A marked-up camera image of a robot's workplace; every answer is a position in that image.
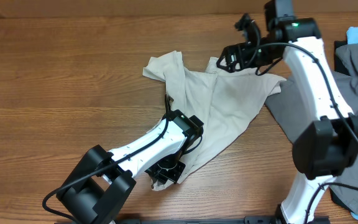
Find black garment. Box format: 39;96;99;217
333;40;351;76

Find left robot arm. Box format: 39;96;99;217
57;110;203;223

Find beige shorts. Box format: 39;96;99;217
142;51;285;183

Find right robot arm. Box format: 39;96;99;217
216;1;358;223

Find grey shorts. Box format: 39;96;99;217
261;37;358;223

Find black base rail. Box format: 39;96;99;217
54;214;332;224

